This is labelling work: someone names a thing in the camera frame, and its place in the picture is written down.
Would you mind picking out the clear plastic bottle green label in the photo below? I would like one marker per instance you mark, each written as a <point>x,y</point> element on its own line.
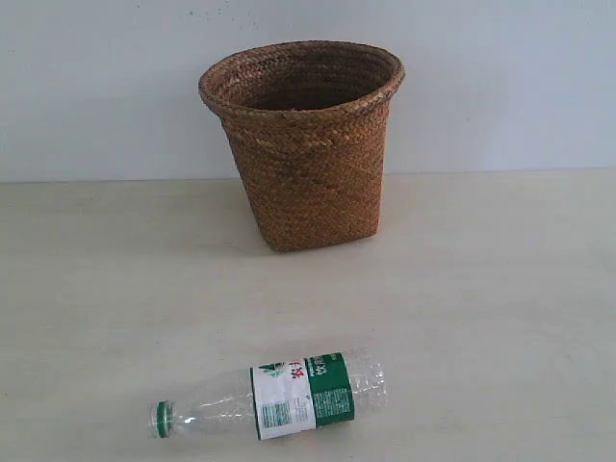
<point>276,399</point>

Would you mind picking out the brown woven wicker basket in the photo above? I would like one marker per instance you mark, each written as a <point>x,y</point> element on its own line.
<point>306,122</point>

